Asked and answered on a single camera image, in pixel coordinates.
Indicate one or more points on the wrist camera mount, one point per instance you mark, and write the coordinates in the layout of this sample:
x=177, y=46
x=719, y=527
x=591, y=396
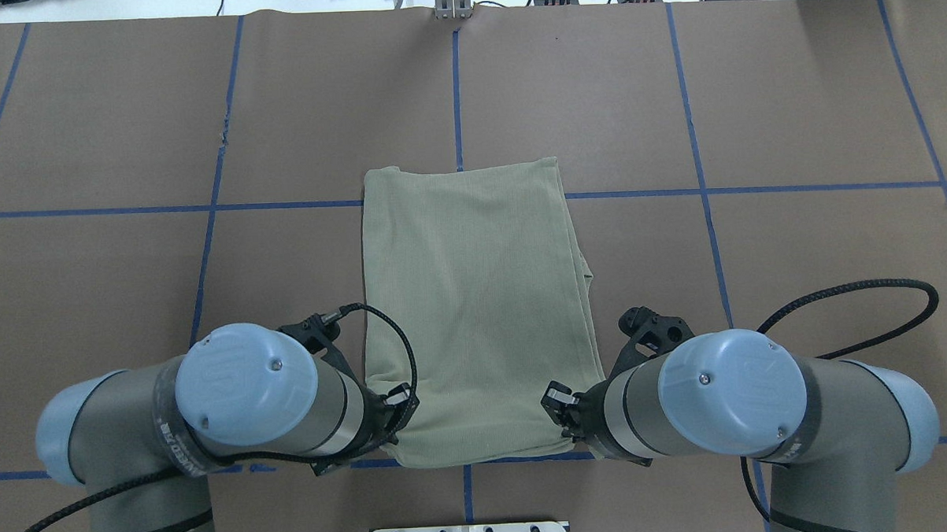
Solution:
x=318, y=333
x=650, y=336

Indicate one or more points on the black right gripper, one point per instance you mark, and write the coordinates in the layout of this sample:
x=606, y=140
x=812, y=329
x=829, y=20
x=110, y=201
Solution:
x=583, y=414

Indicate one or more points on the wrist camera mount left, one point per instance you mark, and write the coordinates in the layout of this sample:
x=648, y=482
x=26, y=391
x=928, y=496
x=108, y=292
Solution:
x=318, y=333

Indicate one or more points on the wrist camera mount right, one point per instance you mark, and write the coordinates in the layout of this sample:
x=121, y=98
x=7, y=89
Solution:
x=650, y=336

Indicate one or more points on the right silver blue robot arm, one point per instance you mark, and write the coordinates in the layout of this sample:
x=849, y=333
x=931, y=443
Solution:
x=836, y=434

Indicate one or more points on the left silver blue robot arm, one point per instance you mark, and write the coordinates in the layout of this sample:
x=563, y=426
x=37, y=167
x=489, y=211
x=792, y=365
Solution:
x=144, y=442

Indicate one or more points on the brown table cover mat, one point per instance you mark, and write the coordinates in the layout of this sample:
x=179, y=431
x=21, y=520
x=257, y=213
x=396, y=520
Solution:
x=160, y=178

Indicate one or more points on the green long-sleeve shirt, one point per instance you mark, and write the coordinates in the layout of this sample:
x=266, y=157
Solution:
x=482, y=271

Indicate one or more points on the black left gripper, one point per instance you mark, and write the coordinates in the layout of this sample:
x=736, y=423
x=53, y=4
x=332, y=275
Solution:
x=379, y=418

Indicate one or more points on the grey aluminium post bracket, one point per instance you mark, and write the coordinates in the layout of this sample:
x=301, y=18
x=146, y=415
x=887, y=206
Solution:
x=453, y=9

